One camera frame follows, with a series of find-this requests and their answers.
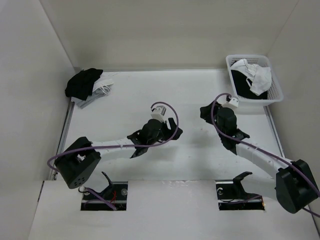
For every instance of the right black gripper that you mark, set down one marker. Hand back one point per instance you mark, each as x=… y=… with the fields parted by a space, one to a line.
x=204 y=111

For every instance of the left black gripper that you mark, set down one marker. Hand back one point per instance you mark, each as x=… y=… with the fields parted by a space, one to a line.
x=171 y=126

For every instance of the white tank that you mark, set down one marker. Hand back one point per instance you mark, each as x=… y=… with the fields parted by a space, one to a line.
x=103 y=86
x=261 y=77

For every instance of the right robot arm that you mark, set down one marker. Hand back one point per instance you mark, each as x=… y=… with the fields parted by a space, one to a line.
x=294 y=186

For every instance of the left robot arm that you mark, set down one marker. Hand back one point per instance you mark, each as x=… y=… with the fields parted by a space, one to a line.
x=77 y=165

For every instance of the black tank top in basket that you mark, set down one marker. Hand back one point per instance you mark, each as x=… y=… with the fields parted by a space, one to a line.
x=243 y=85

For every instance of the folded white tank top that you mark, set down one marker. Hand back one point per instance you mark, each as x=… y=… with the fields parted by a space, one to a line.
x=103 y=86

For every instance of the folded grey tank top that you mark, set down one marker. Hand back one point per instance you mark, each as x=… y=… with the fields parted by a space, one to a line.
x=91 y=98

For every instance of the folded black tank top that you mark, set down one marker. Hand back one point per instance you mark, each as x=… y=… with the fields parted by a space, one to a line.
x=81 y=85

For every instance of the white plastic basket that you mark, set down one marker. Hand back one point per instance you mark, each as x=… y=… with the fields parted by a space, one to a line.
x=274 y=94

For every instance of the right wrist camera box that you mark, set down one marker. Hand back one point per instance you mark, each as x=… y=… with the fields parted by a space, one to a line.
x=233 y=103

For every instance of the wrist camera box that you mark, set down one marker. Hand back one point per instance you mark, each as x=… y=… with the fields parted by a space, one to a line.
x=233 y=103
x=158 y=113

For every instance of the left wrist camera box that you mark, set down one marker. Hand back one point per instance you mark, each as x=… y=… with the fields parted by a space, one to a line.
x=158 y=113

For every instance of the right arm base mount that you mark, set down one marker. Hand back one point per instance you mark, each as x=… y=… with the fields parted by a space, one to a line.
x=231 y=197

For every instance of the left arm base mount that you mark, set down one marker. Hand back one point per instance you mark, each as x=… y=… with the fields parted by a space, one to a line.
x=117 y=196

